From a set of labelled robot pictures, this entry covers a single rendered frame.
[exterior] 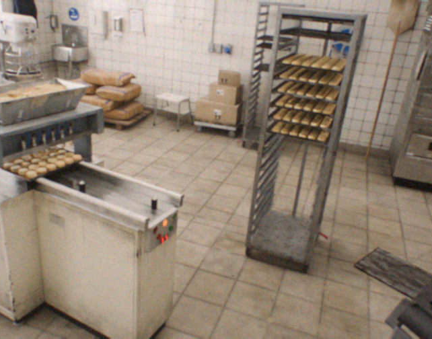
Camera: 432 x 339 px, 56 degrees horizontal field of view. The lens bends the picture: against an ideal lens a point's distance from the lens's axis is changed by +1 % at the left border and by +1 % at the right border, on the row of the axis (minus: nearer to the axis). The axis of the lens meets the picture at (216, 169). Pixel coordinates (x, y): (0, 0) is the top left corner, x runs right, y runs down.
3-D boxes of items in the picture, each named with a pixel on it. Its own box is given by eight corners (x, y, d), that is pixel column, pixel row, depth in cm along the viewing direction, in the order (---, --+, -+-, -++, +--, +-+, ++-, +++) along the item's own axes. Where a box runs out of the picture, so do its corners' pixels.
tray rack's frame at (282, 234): (307, 275, 297) (365, 15, 226) (241, 255, 313) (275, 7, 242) (320, 233, 352) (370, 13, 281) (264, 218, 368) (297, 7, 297)
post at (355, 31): (307, 265, 294) (362, 15, 227) (303, 264, 295) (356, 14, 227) (308, 263, 297) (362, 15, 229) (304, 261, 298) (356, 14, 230)
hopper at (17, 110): (-36, 118, 204) (-41, 90, 199) (55, 99, 250) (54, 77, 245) (3, 131, 193) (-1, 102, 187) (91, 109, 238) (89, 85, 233)
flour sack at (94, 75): (77, 82, 579) (76, 70, 572) (91, 77, 617) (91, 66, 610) (124, 89, 567) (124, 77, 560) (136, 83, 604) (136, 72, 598)
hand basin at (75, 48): (109, 83, 660) (107, 11, 616) (95, 87, 626) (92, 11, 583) (57, 74, 686) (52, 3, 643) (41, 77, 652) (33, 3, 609)
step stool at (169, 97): (194, 125, 619) (195, 95, 601) (177, 132, 582) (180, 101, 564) (169, 119, 636) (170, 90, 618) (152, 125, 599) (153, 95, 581)
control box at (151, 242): (143, 251, 196) (144, 226, 190) (171, 229, 215) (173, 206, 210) (149, 253, 194) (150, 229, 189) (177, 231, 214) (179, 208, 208)
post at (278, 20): (248, 247, 308) (282, 7, 241) (245, 246, 309) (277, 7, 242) (249, 245, 311) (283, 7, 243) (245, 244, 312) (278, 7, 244)
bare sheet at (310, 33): (348, 42, 236) (349, 39, 236) (281, 34, 249) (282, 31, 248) (356, 35, 288) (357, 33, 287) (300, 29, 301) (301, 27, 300)
